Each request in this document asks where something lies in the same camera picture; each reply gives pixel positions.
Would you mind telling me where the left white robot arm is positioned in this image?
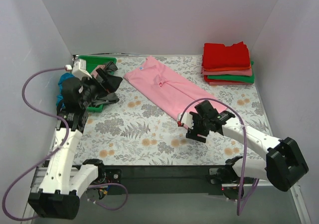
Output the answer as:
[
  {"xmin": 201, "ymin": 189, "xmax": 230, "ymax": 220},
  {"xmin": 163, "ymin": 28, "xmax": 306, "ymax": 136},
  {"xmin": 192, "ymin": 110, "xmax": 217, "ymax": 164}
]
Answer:
[{"xmin": 28, "ymin": 68, "xmax": 123, "ymax": 220}]

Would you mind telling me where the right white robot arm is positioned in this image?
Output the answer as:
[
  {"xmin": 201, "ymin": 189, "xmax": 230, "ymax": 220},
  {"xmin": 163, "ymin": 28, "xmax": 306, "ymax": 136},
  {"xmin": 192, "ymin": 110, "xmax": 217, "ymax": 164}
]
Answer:
[{"xmin": 177, "ymin": 99, "xmax": 309, "ymax": 192}]

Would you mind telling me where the green plastic bin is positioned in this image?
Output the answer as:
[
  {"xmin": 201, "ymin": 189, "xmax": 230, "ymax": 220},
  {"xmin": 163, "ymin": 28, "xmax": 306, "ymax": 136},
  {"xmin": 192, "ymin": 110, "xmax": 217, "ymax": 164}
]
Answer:
[{"xmin": 59, "ymin": 55, "xmax": 117, "ymax": 113}]

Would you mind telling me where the red folded t-shirt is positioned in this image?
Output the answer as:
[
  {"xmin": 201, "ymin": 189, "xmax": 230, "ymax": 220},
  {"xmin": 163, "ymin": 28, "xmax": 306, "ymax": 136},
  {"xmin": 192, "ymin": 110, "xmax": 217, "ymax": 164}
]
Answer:
[{"xmin": 202, "ymin": 41, "xmax": 251, "ymax": 68}]

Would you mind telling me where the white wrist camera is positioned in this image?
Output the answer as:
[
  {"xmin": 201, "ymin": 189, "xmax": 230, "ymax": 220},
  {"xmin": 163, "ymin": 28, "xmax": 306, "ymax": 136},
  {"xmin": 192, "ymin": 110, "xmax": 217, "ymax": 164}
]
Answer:
[
  {"xmin": 177, "ymin": 112, "xmax": 194, "ymax": 129},
  {"xmin": 64, "ymin": 59, "xmax": 92, "ymax": 80}
]

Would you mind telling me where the aluminium frame rail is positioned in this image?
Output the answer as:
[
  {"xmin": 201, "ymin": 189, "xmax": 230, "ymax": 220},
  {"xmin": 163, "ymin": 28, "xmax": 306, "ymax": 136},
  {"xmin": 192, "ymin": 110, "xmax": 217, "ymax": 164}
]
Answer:
[{"xmin": 21, "ymin": 165, "xmax": 312, "ymax": 224}]

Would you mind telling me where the green folded t-shirt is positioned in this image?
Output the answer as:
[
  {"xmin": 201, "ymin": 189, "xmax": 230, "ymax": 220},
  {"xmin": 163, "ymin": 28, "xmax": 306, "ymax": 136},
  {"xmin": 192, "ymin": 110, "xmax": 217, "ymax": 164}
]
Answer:
[{"xmin": 203, "ymin": 61, "xmax": 255, "ymax": 83}]

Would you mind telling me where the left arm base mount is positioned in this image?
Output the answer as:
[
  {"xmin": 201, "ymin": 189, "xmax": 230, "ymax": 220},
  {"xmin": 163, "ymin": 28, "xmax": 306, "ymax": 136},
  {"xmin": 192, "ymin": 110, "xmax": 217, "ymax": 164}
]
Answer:
[{"xmin": 86, "ymin": 169, "xmax": 123, "ymax": 200}]

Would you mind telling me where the grey t-shirt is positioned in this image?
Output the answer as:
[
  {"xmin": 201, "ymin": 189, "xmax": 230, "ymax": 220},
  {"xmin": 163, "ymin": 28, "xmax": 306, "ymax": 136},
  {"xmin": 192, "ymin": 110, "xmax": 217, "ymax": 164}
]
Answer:
[{"xmin": 91, "ymin": 61, "xmax": 121, "ymax": 108}]

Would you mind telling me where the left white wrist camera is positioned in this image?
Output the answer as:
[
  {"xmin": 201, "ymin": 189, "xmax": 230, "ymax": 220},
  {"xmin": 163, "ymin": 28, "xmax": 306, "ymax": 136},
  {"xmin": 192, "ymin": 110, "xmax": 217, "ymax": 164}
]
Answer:
[{"xmin": 64, "ymin": 59, "xmax": 92, "ymax": 80}]

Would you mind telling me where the floral table mat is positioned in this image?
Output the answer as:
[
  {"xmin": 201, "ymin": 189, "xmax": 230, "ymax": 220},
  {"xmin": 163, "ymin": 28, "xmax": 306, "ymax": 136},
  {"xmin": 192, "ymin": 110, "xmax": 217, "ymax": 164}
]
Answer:
[{"xmin": 73, "ymin": 55, "xmax": 270, "ymax": 165}]

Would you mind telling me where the dusty pink t-shirt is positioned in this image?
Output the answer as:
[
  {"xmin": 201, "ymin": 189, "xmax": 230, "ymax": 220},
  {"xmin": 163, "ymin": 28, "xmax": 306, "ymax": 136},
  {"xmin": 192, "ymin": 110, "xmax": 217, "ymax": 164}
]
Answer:
[{"xmin": 90, "ymin": 65, "xmax": 105, "ymax": 78}]

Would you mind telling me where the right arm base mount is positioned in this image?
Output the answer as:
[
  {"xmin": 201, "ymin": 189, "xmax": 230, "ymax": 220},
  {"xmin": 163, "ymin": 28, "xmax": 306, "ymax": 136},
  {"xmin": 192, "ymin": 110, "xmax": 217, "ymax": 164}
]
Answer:
[{"xmin": 207, "ymin": 167, "xmax": 240, "ymax": 201}]

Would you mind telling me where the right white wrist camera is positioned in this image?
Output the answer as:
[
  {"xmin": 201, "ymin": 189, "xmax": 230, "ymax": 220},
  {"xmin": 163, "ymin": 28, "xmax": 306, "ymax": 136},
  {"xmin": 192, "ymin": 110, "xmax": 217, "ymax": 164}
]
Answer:
[{"xmin": 177, "ymin": 112, "xmax": 194, "ymax": 129}]

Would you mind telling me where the blue t-shirt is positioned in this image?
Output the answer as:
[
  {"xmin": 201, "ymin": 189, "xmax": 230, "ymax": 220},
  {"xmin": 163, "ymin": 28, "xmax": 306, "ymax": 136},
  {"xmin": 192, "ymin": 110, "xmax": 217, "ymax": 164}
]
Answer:
[{"xmin": 55, "ymin": 72, "xmax": 75, "ymax": 109}]

